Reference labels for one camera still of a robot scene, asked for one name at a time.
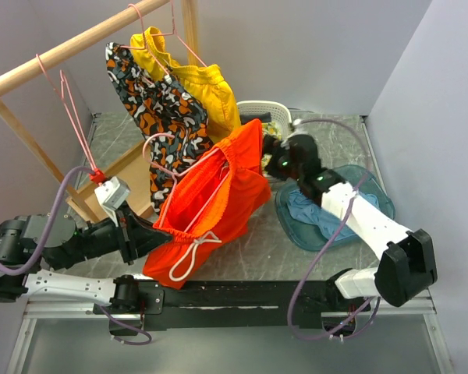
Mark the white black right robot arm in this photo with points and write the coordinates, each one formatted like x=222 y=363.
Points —
x=407 y=263

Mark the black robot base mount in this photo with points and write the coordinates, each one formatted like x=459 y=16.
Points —
x=147 y=305

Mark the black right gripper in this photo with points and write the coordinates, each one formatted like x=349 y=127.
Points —
x=272 y=147

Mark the lemon print folded cloth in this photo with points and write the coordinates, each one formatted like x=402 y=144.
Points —
x=271 y=129

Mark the orange shorts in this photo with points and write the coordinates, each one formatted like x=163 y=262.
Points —
x=210 y=206

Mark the light blue shorts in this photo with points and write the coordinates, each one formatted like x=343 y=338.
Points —
x=304 y=210

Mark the wooden clothes rack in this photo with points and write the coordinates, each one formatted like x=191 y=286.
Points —
x=38 y=145

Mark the dark folded cloth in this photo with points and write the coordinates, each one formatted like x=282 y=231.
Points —
x=264 y=117

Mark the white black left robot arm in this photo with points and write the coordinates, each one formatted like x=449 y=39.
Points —
x=66 y=246

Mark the white plastic laundry basket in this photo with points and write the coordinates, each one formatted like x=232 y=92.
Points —
x=281 y=111

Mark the pink wire hanger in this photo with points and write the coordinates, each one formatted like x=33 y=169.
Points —
x=176 y=176
x=66 y=97

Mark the yellow shorts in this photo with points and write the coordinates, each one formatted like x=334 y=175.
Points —
x=205 y=83

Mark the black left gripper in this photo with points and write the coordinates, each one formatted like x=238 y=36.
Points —
x=136 y=237

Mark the teal translucent plastic tray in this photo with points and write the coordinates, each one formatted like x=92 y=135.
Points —
x=308 y=236

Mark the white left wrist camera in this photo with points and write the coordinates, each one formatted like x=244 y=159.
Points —
x=110 y=193

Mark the camouflage patterned shorts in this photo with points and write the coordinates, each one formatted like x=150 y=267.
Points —
x=165 y=111

